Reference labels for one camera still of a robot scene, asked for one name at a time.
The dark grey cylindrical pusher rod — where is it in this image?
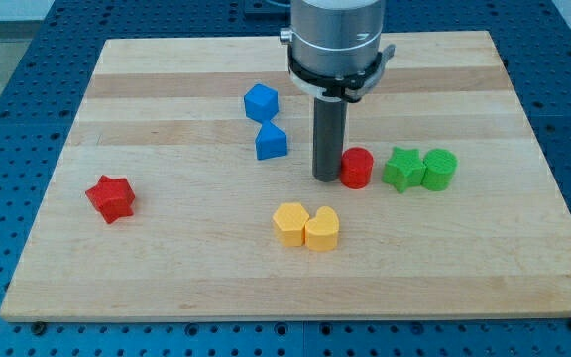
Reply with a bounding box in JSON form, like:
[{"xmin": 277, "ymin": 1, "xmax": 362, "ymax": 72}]
[{"xmin": 312, "ymin": 98, "xmax": 347, "ymax": 182}]

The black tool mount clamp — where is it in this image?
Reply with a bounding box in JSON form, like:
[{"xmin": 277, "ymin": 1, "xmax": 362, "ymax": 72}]
[{"xmin": 287, "ymin": 44, "xmax": 396, "ymax": 103}]

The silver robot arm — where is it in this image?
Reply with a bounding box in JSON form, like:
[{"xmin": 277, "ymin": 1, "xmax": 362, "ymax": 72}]
[{"xmin": 280, "ymin": 0, "xmax": 396, "ymax": 182}]

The green star block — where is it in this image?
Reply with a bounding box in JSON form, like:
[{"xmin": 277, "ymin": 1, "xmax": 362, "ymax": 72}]
[{"xmin": 382, "ymin": 147, "xmax": 426, "ymax": 193}]

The red star block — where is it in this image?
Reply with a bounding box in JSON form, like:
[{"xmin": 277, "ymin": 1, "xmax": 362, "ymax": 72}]
[{"xmin": 85, "ymin": 176, "xmax": 136, "ymax": 224}]

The red cylinder block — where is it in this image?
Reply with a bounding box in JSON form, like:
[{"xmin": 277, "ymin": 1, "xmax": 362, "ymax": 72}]
[{"xmin": 339, "ymin": 147, "xmax": 374, "ymax": 189}]

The blue triangular block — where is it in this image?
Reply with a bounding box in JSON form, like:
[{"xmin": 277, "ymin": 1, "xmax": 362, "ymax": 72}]
[{"xmin": 255, "ymin": 121, "xmax": 288, "ymax": 160}]

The blue cube block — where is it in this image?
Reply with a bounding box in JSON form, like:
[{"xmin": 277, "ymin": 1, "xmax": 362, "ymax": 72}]
[{"xmin": 244, "ymin": 83, "xmax": 279, "ymax": 124}]

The yellow pentagon block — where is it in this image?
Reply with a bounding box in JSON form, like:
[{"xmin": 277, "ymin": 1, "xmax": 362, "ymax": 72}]
[{"xmin": 272, "ymin": 202, "xmax": 310, "ymax": 247}]

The green cylinder block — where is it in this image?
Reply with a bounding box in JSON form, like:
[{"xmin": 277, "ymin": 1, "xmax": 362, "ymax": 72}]
[{"xmin": 421, "ymin": 149, "xmax": 458, "ymax": 191}]

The yellow heart block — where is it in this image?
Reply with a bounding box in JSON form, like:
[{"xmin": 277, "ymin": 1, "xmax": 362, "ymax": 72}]
[{"xmin": 304, "ymin": 206, "xmax": 340, "ymax": 252}]

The wooden board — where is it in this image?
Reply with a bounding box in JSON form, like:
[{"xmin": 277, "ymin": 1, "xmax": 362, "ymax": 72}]
[{"xmin": 0, "ymin": 31, "xmax": 571, "ymax": 322}]

